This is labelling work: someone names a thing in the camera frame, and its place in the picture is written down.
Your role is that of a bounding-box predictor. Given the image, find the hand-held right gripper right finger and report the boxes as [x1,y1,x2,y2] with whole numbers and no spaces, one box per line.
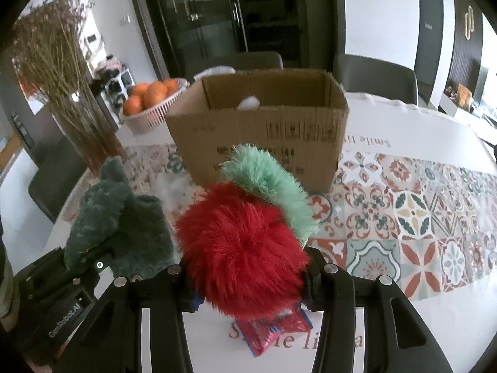
[301,248,455,373]

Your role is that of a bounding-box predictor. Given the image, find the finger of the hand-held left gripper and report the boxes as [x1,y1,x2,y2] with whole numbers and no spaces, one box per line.
[78,241,119,282]

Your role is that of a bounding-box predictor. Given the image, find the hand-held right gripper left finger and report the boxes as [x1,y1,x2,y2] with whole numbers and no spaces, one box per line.
[54,265,205,373]

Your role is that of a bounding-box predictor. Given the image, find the dark green plush toy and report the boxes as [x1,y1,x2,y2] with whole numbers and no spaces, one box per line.
[63,157,175,281]

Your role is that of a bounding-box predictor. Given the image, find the red fluffy strawberry plush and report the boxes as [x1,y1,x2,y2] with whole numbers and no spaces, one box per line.
[174,144,321,321]

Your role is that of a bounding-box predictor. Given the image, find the brown cardboard box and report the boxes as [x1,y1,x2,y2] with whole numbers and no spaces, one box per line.
[166,69,349,193]

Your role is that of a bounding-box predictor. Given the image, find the person's left forearm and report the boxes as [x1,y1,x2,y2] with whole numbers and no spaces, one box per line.
[0,237,20,332]

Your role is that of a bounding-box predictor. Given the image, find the white soft object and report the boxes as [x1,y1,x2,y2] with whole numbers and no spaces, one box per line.
[193,66,237,82]

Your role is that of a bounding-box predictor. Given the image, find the red plastic packet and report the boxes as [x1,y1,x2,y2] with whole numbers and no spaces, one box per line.
[237,306,313,358]

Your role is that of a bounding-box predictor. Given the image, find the grey dining chair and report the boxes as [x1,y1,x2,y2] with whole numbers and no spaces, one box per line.
[184,51,284,81]
[28,136,88,223]
[333,54,419,106]

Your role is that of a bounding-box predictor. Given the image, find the patterned tablecloth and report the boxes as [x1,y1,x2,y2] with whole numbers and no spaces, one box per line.
[58,91,497,373]

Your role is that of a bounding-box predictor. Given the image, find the white woven fruit basket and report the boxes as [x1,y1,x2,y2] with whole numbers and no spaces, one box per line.
[120,78,190,136]

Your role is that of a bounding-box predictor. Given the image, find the dried flower bouquet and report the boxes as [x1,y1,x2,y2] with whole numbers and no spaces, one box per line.
[11,0,130,174]

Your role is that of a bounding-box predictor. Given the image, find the white sideboard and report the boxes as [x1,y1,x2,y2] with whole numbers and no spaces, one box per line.
[439,83,497,145]

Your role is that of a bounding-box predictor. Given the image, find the dark interior door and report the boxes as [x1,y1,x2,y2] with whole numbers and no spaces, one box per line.
[413,0,444,104]

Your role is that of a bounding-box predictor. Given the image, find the dark glass door cabinet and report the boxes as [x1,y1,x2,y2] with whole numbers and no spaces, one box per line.
[127,0,312,83]

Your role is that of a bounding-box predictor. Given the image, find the gold wall ornament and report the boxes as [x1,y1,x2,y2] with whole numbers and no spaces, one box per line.
[463,5,475,40]

